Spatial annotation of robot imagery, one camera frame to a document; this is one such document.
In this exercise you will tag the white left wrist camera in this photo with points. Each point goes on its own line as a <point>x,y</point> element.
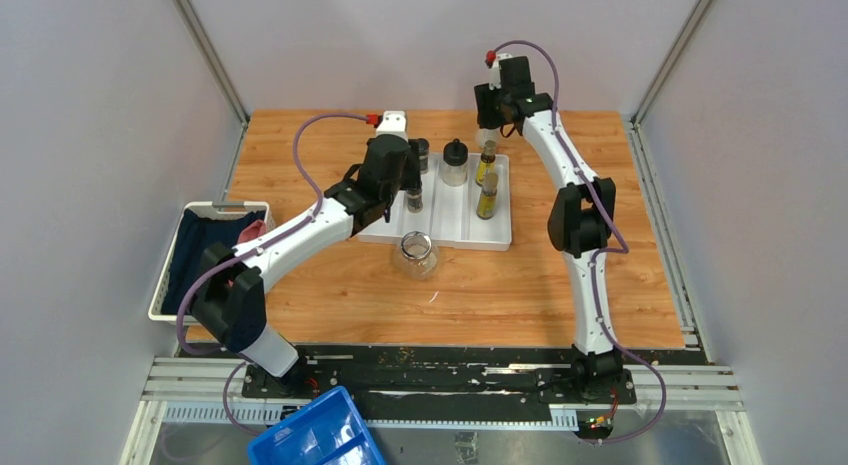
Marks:
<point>392,123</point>

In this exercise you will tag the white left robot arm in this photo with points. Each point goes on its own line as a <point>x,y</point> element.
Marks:
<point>230,301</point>

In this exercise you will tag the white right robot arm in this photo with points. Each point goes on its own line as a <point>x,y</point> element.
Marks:
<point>579,224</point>

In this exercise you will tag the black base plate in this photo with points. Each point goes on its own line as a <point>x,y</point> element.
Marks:
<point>442,383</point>

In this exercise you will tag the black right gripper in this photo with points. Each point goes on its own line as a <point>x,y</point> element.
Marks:
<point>486,99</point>

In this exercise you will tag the clear glass jar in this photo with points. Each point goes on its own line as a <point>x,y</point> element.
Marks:
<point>416,255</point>

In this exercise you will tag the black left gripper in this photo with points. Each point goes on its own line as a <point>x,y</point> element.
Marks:
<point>411,178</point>

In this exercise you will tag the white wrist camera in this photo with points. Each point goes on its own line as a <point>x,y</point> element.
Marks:
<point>495,69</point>
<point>392,123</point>

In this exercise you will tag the black-lid shaker jar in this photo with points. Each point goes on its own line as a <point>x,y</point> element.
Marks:
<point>484,136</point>
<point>453,170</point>

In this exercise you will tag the white laundry basket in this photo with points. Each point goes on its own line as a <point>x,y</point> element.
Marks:
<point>205,209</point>

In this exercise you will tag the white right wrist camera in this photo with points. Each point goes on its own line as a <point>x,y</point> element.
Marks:
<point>495,69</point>

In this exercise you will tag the blue plastic bin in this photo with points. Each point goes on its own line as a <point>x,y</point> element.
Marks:
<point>329,430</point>

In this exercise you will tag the small spice bottle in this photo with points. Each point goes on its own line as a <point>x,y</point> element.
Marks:
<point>423,155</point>
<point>414,200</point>

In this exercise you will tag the dark blue cloth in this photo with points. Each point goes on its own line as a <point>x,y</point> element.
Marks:
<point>194,235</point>

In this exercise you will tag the pink cloth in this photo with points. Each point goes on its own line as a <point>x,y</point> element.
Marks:
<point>253,231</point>

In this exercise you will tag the white divided tray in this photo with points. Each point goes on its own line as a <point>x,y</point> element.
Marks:
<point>449,214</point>

